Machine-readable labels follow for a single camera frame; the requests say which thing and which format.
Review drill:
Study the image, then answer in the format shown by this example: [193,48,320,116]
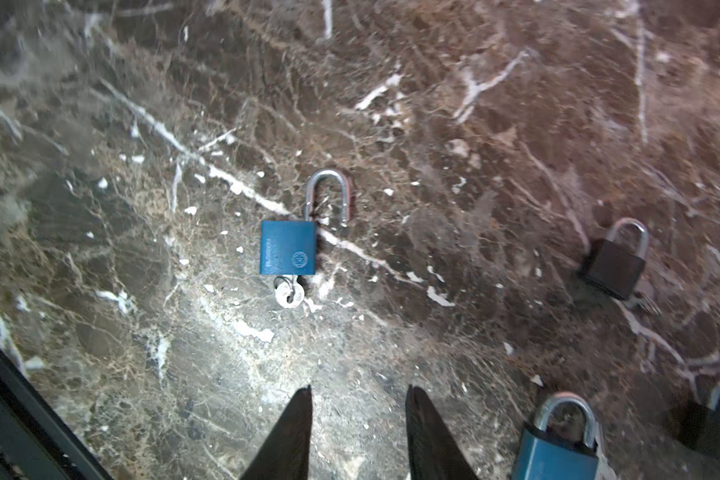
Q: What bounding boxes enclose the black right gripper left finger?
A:
[240,385,313,480]

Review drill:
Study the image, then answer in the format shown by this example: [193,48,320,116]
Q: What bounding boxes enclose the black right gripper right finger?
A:
[405,385,477,480]

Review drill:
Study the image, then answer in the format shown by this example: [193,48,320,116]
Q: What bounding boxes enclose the large blue padlock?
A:
[511,391,600,480]

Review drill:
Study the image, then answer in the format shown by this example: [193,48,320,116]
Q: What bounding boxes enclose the dark brown padlock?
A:
[576,217,650,309]

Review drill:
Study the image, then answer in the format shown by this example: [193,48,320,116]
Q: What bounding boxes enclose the black front mounting rail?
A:
[0,350,111,479]

